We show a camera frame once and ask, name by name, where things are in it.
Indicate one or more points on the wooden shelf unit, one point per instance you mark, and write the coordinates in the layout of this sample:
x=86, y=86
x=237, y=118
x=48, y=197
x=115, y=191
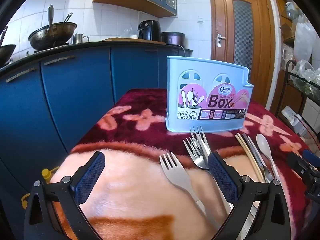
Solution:
x=281, y=5

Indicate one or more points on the yellow-capped oil bottle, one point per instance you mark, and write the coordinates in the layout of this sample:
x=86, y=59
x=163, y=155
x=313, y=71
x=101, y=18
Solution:
x=25, y=201
x=47, y=174

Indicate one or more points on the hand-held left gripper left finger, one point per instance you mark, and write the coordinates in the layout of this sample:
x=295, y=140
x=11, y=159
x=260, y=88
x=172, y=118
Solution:
x=90, y=177

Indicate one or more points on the black air fryer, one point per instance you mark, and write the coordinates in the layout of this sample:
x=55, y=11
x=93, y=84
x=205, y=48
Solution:
x=150, y=31

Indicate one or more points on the large white plastic bag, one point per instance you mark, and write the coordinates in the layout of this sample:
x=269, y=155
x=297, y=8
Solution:
x=303, y=40

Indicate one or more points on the clear plastic bags of food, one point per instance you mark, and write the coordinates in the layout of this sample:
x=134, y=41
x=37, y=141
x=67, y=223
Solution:
x=306, y=70

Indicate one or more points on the metal jug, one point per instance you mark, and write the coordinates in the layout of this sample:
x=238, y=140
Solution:
x=78, y=39

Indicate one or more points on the wooden door with glass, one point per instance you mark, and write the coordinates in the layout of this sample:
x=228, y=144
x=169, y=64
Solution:
x=222, y=17

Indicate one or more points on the metal fork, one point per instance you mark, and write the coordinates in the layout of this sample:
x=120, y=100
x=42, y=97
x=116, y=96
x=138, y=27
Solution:
x=205, y=147
x=198, y=161

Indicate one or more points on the blue lower kitchen cabinet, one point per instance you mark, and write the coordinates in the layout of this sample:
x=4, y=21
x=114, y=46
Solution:
x=75, y=92

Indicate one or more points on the white spoon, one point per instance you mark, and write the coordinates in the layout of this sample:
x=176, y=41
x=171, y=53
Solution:
x=263, y=146

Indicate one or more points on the black metal rack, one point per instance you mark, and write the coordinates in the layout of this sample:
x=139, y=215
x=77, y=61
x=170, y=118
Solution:
x=305, y=85

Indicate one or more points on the red and pink floral blanket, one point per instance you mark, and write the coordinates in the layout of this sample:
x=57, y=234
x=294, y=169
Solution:
x=140, y=180

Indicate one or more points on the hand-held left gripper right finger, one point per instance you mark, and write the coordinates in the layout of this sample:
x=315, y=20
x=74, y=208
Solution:
x=222, y=177

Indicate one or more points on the dark round cooker pot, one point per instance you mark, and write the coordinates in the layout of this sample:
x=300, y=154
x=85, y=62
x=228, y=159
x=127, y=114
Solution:
x=173, y=39

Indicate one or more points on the white power strip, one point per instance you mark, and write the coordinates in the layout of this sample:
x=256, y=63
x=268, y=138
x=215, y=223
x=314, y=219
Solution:
x=290, y=115

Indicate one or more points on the light blue utensil box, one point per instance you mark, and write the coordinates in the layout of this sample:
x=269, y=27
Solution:
x=195, y=67

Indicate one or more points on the dark metal wok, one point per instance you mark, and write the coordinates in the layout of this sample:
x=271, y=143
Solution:
x=52, y=36

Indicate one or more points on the metal ladle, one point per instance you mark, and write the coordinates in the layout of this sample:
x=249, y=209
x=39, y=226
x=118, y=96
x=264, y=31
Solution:
x=50, y=17

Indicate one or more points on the wooden cutting board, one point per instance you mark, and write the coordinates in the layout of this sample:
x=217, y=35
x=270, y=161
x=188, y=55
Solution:
x=125, y=40

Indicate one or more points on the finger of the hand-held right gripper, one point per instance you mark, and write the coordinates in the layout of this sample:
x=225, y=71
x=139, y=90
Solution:
x=298, y=165
x=311, y=157

